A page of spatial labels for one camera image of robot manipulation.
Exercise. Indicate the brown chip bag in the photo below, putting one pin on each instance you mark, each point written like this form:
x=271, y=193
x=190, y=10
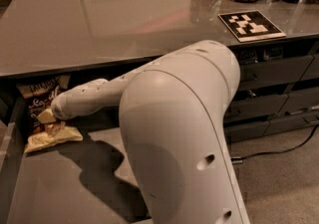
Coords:
x=38, y=97

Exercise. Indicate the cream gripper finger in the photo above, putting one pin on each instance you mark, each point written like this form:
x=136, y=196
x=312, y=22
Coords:
x=46, y=116

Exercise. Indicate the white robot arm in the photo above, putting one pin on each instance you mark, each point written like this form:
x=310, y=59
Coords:
x=171, y=114

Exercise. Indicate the dark snack bag in drawer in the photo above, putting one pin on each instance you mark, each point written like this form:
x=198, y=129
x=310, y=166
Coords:
x=247, y=56

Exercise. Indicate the upper right grey drawer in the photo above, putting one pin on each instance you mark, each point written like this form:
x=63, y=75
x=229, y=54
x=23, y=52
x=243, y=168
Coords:
x=277, y=72

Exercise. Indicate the middle right grey drawer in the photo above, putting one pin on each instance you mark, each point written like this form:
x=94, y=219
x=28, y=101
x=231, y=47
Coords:
x=254, y=107

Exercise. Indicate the open grey top drawer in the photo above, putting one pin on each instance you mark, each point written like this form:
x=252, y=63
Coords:
x=85, y=182

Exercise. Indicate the far right lower grey drawer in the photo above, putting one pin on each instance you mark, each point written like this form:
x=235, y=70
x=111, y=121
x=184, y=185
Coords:
x=292, y=122

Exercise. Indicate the grey power strip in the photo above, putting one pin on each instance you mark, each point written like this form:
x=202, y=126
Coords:
x=236, y=160

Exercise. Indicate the black white fiducial marker tile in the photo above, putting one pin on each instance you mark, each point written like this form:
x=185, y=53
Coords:
x=249, y=26

